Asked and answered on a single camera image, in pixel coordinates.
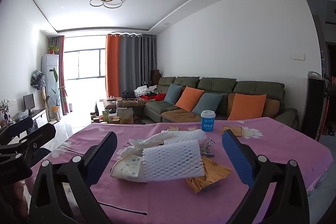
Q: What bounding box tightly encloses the covered standing fan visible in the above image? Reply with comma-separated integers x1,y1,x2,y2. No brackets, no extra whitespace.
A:
30,69,46,120

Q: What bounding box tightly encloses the window with dark frame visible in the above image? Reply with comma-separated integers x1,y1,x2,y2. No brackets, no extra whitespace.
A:
64,49,106,81

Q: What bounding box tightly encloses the pink floral tablecloth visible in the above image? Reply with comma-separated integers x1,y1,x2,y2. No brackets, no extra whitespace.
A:
26,116,334,224

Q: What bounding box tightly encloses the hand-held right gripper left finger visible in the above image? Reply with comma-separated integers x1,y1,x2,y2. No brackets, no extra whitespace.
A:
28,131,118,224

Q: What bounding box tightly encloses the wide-mesh white foam net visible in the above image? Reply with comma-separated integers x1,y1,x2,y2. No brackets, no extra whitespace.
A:
142,139,206,183

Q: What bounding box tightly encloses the small orange cushion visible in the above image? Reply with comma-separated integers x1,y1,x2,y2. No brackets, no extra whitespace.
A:
175,86,205,112

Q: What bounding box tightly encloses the coffee table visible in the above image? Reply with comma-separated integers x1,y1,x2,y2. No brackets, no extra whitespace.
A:
89,109,148,125

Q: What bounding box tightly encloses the person's left hand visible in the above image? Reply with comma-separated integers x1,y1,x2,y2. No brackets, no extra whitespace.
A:
10,180,30,217

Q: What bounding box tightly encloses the tall plant in yellow wrap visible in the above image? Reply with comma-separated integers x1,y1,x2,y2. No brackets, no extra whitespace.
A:
49,68,65,119

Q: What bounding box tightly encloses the green snack wrapper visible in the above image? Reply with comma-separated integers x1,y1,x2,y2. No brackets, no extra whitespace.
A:
199,139,215,158

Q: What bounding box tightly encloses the red cloth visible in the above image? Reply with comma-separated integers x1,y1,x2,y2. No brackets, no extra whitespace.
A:
146,93,167,101

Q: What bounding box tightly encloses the brown snack packet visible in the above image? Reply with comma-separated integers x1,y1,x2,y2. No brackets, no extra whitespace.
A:
220,125,243,137

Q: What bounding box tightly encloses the white clothes pile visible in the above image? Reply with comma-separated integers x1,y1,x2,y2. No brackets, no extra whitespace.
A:
134,85,158,97

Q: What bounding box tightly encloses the black tower fan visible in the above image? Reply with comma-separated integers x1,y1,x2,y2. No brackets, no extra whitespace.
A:
300,71,327,142

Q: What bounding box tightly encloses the small plant in blue vase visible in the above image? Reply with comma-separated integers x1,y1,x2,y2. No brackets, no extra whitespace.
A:
0,99,11,120

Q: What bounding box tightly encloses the white standing air conditioner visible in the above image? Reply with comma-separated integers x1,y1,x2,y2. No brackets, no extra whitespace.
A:
41,54,60,122

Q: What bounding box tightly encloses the white cup with blue sleeve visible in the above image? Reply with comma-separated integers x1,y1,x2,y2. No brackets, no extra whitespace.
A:
201,110,216,132

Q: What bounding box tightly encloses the large blue cushion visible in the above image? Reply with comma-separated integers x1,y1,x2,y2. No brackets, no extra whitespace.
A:
192,93,223,115

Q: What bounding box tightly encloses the black hairpin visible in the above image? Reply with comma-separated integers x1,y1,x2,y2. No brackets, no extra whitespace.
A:
98,202,148,215

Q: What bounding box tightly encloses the small blue cushion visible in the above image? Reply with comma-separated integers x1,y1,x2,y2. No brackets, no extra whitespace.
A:
164,83,183,105

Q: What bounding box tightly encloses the white and black TV cabinet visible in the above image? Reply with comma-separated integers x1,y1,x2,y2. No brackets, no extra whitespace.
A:
0,109,49,136

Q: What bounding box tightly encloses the large orange cushion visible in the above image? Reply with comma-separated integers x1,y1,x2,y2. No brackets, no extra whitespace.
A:
227,93,267,122

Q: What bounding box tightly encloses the ribbed white foam net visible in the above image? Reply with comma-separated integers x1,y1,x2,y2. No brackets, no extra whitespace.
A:
146,129,206,147

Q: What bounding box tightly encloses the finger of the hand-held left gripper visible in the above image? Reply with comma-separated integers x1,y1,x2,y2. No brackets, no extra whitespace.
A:
0,123,56,169
0,117,34,147

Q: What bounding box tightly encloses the green and brown sofa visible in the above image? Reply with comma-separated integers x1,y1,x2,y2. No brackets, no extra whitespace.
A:
104,76,300,130

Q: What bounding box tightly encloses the paper cup with blue print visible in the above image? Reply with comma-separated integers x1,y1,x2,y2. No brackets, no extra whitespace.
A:
110,153,148,183

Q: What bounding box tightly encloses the clear plastic bag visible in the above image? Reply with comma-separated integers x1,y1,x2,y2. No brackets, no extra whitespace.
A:
13,109,29,121

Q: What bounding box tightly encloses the black monitor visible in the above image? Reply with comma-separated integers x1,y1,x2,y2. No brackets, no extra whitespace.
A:
23,93,35,115

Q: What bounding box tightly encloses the golden yellow snack wrapper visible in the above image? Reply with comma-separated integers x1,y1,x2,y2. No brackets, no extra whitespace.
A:
184,155,233,195

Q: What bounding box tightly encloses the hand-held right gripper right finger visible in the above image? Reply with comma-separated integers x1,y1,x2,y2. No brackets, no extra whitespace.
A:
222,129,311,224

